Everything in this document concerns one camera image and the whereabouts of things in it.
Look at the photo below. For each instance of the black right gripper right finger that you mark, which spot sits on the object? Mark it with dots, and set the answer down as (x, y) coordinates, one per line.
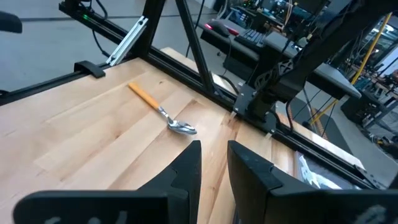
(248, 186)

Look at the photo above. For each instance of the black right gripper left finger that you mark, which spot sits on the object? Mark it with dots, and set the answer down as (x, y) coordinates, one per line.
(180, 186)

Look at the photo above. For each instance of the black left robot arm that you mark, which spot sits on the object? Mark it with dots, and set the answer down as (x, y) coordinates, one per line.
(273, 77)

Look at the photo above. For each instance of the black plastic clip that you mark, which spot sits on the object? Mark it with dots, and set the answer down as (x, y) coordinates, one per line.
(90, 68)

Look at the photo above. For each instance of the black keyboard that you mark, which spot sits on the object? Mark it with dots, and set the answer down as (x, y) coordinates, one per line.
(250, 37)

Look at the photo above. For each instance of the black computer mouse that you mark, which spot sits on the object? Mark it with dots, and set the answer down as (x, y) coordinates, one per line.
(219, 28)

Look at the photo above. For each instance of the yellow pole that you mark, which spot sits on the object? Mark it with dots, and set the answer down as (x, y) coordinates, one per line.
(370, 46)

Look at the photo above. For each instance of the black chair part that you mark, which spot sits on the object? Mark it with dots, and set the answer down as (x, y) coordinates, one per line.
(9, 21)

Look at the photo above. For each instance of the black aluminium table frame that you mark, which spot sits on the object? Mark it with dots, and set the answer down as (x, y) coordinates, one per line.
(193, 40)

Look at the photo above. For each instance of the silver aluminium bracket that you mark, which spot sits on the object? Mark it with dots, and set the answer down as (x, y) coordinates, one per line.
(129, 39)

